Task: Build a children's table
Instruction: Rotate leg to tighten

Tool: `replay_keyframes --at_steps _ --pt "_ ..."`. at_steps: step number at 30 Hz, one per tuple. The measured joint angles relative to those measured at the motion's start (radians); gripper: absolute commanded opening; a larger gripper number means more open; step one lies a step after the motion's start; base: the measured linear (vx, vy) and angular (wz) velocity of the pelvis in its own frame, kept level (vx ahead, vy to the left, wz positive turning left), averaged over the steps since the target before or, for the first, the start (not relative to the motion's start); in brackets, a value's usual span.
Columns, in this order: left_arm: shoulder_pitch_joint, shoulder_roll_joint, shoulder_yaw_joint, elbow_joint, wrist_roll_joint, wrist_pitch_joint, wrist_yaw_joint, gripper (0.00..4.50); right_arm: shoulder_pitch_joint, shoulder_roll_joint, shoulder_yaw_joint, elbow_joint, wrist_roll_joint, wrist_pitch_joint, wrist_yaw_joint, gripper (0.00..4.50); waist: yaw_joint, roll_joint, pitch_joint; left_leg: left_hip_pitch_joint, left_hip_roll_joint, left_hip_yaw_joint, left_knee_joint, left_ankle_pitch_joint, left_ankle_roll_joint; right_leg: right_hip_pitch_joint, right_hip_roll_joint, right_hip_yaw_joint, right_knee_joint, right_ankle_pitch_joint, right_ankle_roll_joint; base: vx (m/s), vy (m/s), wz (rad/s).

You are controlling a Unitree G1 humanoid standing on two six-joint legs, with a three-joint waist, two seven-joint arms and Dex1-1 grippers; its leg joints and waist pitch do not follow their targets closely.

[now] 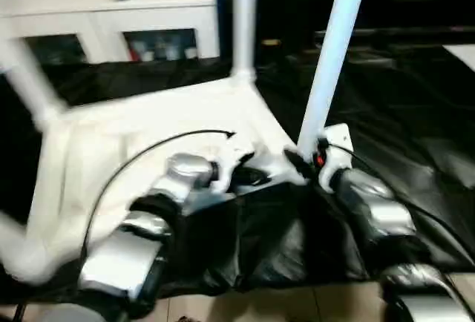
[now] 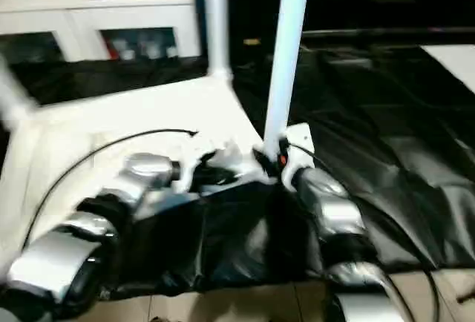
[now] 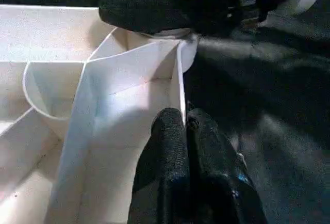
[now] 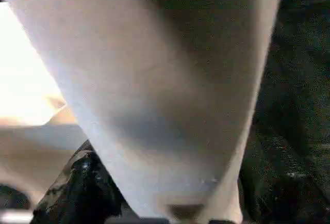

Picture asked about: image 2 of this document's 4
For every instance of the white plastic table top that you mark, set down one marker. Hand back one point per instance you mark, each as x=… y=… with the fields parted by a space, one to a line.
x=130 y=114

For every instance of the white plastic table leg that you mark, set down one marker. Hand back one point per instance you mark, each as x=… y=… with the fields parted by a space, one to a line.
x=217 y=21
x=15 y=92
x=287 y=58

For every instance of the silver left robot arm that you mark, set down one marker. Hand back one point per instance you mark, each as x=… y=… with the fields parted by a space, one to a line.
x=137 y=173

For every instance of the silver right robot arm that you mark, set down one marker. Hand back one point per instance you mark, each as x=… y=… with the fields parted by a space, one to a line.
x=334 y=207

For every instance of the black plastic mat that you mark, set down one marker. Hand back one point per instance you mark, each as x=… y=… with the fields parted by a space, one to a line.
x=241 y=233

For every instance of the small tan label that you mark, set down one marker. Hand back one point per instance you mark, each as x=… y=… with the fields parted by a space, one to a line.
x=251 y=42

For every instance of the white cabinet with glass doors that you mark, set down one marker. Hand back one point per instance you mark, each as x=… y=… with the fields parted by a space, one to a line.
x=92 y=14

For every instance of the white flat board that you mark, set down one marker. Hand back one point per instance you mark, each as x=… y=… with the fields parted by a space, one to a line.
x=452 y=66

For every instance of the black metal stand frame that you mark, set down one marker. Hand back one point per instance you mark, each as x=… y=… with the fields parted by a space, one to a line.
x=467 y=292

